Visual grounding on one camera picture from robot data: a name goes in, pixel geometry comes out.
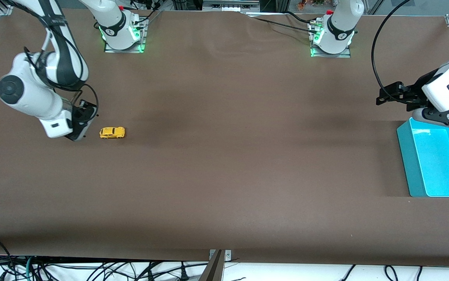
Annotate silver metal frame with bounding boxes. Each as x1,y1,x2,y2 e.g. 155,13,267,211
202,0,260,12

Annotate small metal bracket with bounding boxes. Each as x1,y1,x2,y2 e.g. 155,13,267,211
209,250,232,261

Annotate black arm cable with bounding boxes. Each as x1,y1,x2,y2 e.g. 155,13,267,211
371,0,412,92
25,47,100,117

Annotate yellow toy beetle car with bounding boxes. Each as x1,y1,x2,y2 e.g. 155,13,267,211
99,126,126,139

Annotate tangled black floor cables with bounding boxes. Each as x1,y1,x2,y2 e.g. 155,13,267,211
0,256,209,281

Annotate black base connector cables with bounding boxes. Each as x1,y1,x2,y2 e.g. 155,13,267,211
123,0,162,26

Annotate teal plastic bin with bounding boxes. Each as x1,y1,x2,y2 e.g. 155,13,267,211
396,117,449,198

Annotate black cable on table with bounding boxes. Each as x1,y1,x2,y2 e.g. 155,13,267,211
246,15,319,34

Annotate dark table leg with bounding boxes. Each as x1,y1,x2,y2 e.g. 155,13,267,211
198,250,225,281

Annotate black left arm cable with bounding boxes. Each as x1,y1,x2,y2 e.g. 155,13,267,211
371,0,412,92

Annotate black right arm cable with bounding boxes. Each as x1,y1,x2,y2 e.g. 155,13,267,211
25,47,100,117

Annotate orange background objects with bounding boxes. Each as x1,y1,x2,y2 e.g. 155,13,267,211
297,0,326,10

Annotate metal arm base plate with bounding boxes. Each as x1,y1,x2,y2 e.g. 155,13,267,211
310,20,352,58
103,18,148,53

